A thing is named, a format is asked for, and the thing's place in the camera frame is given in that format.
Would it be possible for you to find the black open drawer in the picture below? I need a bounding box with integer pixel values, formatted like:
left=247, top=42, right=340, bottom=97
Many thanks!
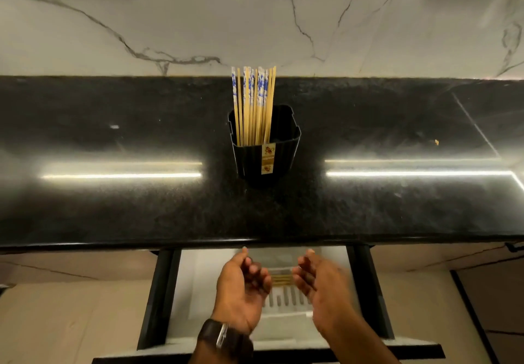
left=92, top=245, right=446, bottom=364

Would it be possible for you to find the person's right forearm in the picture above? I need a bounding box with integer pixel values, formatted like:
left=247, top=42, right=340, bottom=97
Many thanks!
left=323, top=314, right=400, bottom=364

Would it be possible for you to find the dark brown wristwatch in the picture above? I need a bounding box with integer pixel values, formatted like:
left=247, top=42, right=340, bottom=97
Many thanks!
left=197, top=318, right=255, bottom=363

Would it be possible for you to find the black ribbed chopstick holder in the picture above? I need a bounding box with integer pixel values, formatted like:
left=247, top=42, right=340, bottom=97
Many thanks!
left=228, top=104, right=302, bottom=182

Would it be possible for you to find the white cutlery tray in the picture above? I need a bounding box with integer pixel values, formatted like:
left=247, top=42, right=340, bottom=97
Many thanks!
left=167, top=247, right=362, bottom=345

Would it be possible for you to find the person's left forearm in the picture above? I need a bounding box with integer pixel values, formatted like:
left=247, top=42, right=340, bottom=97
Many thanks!
left=188, top=340, right=230, bottom=364

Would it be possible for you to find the person's left hand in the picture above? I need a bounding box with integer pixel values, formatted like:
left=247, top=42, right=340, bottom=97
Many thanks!
left=210, top=247, right=273, bottom=335

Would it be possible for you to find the yellow red sticker label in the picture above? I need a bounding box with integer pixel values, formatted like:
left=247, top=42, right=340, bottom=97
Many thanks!
left=261, top=143, right=276, bottom=175

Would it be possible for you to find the person's right hand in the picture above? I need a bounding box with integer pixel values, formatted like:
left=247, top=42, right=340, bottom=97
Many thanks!
left=291, top=248, right=362, bottom=338

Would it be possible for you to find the bundle of bamboo chopsticks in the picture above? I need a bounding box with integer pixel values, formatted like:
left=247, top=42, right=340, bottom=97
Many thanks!
left=231, top=66, right=277, bottom=147

